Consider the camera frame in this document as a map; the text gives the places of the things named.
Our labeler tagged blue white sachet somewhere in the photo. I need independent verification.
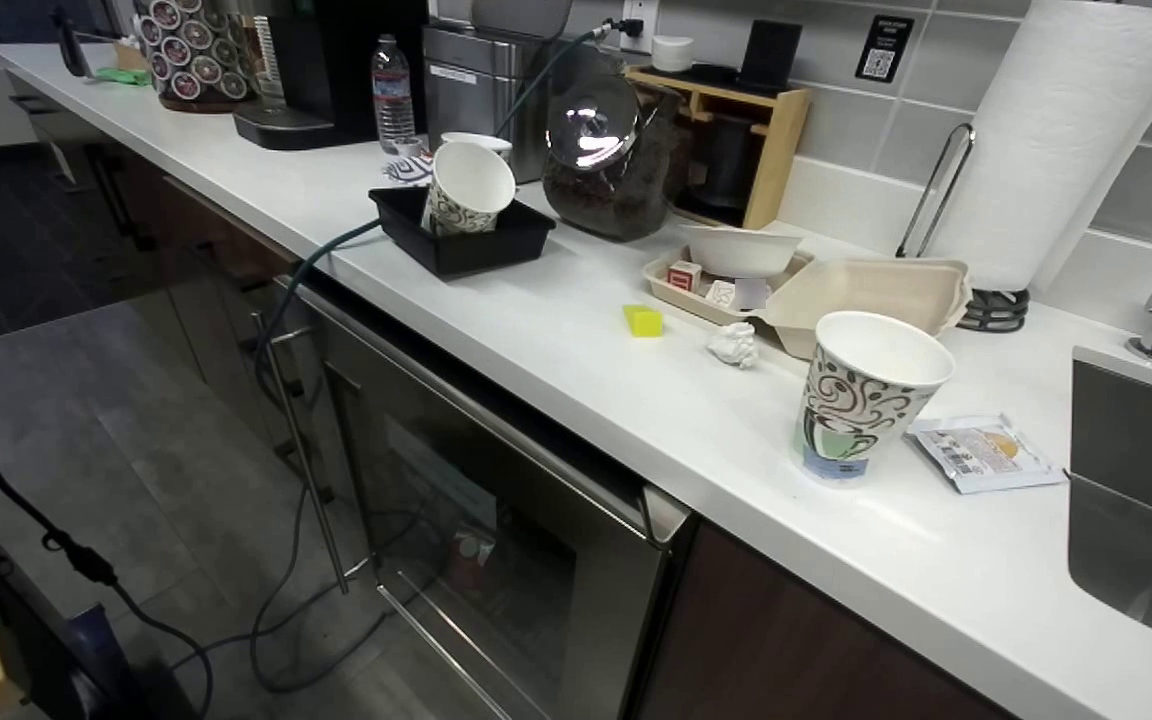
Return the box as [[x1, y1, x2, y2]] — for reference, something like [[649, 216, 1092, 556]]
[[905, 412, 1066, 500]]

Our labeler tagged plain white ceramic bowl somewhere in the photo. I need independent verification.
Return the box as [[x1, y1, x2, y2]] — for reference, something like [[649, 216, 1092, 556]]
[[681, 218, 810, 282]]

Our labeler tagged black wire K-cup carousel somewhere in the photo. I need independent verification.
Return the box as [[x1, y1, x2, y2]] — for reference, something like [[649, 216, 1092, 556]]
[[127, 0, 259, 116]]

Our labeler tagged black pump bottle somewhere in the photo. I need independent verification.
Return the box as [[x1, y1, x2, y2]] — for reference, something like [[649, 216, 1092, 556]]
[[51, 0, 97, 78]]

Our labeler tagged dark sink basin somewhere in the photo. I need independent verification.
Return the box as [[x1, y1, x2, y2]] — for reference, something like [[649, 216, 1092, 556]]
[[1061, 349, 1152, 669]]

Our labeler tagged chrome paper towel holder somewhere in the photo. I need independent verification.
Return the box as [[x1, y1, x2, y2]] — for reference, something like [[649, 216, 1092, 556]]
[[891, 119, 1038, 339]]

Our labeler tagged white paper towel roll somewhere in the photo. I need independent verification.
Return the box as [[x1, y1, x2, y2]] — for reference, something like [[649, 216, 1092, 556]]
[[924, 0, 1152, 300]]

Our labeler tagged small white cup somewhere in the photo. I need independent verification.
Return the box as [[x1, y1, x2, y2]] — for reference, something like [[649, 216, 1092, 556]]
[[649, 31, 701, 78]]

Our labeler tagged stainless steel dishwasher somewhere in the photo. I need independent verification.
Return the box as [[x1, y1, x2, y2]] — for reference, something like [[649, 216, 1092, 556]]
[[294, 281, 696, 720]]

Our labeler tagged grey plastic box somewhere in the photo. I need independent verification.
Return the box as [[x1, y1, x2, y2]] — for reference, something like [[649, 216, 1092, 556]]
[[469, 0, 571, 45]]

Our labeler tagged teal cable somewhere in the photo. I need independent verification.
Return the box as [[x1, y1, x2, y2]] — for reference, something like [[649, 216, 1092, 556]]
[[243, 11, 649, 700]]

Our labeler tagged clear plastic water bottle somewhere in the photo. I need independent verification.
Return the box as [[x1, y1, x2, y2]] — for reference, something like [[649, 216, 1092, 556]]
[[368, 31, 421, 157]]

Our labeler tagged patterned white paper cup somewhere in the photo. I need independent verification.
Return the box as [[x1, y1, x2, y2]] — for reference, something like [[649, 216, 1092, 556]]
[[792, 308, 962, 482], [415, 134, 521, 242]]

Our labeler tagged silver black Keurig coffee machine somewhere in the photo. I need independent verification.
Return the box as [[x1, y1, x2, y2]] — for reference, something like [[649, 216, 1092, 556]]
[[228, 0, 434, 150]]

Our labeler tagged white bowl with utensils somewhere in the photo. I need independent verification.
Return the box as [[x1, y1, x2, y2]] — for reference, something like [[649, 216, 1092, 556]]
[[641, 248, 977, 368]]

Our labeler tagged small crumpled paper ball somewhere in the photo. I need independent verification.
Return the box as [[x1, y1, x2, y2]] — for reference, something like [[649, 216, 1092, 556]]
[[703, 320, 770, 376]]

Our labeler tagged white wall outlet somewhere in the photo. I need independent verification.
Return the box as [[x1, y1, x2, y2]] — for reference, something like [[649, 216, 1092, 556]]
[[612, 0, 666, 57]]

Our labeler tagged green sponge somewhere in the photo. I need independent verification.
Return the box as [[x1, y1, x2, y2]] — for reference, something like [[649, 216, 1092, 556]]
[[88, 60, 158, 90]]

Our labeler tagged black plastic tray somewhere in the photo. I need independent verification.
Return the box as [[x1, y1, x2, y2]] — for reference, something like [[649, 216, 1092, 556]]
[[366, 175, 559, 282]]

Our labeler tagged black cable with connector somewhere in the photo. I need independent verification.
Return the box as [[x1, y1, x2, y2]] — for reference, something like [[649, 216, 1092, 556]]
[[0, 379, 215, 720]]

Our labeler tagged small yellow block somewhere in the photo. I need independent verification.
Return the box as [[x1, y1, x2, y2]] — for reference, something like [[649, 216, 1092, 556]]
[[622, 300, 673, 339]]

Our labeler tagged dark equipment box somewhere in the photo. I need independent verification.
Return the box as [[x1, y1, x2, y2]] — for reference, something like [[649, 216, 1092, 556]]
[[0, 522, 199, 720]]

